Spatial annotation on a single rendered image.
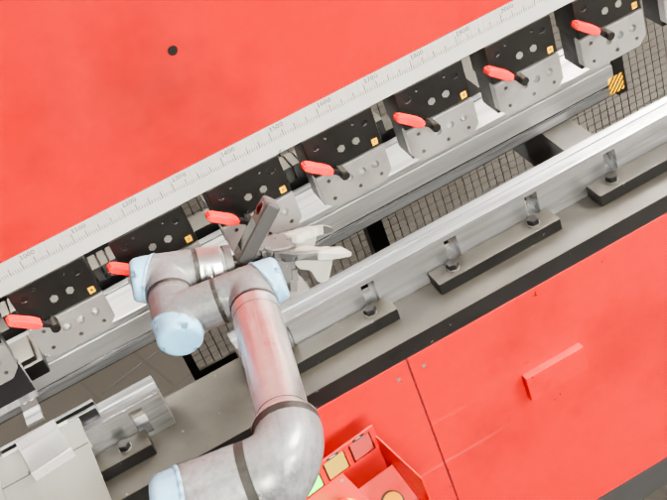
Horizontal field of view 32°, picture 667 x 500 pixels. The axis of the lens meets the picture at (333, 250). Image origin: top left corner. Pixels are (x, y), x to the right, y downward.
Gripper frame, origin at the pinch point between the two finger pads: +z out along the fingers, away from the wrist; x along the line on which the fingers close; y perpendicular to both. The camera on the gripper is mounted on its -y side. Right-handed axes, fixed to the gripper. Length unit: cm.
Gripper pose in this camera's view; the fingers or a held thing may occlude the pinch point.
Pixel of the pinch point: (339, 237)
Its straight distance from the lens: 199.1
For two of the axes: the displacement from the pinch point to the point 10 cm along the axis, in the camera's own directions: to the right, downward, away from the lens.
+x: 2.4, 3.3, -9.1
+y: 0.7, 9.3, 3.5
